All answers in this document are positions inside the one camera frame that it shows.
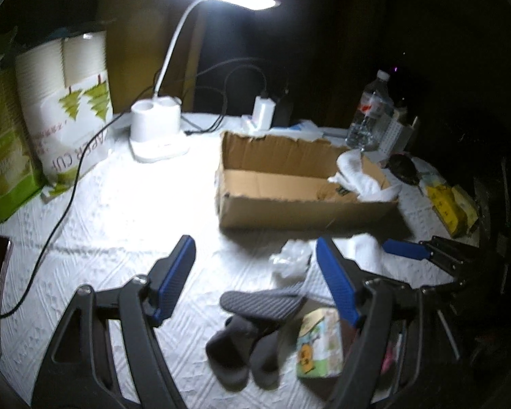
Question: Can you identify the green cardboard carton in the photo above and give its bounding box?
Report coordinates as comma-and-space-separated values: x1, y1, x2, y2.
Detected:
0, 30, 43, 224

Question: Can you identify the black charger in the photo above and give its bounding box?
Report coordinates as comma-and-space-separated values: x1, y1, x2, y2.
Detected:
275, 89, 295, 125

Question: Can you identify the yellow tissue pack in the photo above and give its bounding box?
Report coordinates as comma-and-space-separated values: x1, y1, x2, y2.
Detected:
426, 183, 480, 239

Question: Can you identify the black round brush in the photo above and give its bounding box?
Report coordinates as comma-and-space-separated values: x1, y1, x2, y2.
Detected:
387, 153, 422, 186

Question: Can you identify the white towel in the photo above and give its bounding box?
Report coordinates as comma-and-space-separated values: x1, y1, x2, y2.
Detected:
328, 150, 403, 203

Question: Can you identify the black charger cable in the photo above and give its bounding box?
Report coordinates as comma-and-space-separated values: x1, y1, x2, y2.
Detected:
183, 62, 268, 135

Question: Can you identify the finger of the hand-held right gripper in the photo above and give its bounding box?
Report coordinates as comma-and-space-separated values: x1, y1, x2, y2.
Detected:
382, 236, 495, 271
418, 278, 473, 303

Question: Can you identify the clear plastic water bottle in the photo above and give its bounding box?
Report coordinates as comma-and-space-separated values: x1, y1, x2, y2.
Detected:
346, 69, 394, 152

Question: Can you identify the clear bubble wrap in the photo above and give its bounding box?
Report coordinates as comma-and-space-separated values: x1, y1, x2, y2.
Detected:
269, 241, 313, 283

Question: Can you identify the paper cup package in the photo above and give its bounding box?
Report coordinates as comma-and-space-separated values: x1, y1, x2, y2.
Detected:
15, 30, 113, 188

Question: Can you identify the brown cardboard box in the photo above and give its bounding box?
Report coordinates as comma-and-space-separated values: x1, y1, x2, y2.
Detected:
215, 131, 403, 231

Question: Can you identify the pink plush toy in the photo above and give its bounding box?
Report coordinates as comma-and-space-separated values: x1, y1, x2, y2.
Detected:
381, 340, 400, 372

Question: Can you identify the cartoon print tissue packet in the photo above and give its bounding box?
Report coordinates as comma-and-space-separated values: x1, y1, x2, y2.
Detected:
296, 307, 345, 380

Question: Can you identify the white perforated holder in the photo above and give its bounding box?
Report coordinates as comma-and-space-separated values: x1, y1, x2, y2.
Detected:
379, 108, 419, 155

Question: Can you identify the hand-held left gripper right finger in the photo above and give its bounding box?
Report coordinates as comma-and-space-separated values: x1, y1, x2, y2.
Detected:
316, 236, 429, 409

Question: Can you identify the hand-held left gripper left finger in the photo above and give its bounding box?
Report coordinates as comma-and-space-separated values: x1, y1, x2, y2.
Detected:
31, 234, 197, 409

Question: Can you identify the grey knitted sock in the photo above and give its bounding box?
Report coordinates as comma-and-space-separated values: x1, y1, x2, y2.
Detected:
205, 316, 282, 391
220, 289, 306, 321

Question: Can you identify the white charger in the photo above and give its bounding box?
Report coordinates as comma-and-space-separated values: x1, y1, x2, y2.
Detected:
253, 91, 277, 128

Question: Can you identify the black lamp cable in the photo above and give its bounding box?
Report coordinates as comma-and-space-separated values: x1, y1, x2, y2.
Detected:
0, 111, 133, 318

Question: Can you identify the white desk lamp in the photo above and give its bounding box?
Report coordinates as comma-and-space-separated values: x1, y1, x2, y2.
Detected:
130, 0, 279, 163

